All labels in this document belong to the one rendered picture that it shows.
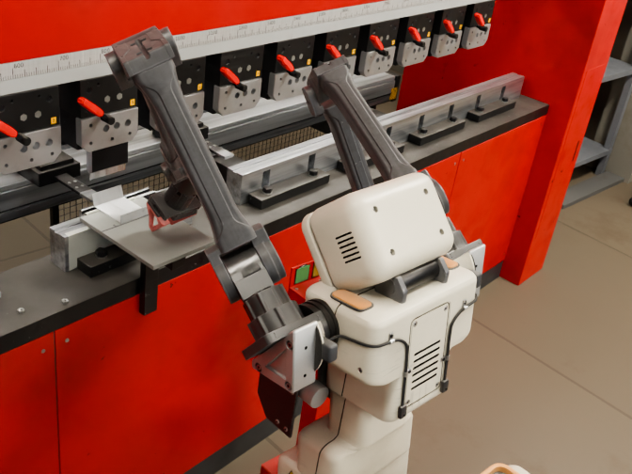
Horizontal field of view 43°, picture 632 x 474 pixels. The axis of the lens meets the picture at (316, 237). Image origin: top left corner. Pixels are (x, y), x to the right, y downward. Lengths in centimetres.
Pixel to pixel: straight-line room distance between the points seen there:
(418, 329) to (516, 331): 227
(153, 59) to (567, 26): 249
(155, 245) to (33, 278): 30
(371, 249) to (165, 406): 115
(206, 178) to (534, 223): 265
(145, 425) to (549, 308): 215
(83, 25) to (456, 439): 192
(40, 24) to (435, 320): 93
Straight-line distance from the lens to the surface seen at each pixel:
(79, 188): 203
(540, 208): 372
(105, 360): 200
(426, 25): 270
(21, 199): 213
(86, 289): 189
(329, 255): 129
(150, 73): 123
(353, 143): 184
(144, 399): 218
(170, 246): 181
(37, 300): 186
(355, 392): 141
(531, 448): 302
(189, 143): 124
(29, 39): 166
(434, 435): 293
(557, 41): 353
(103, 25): 175
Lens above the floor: 194
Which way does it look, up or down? 30 degrees down
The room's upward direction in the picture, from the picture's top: 9 degrees clockwise
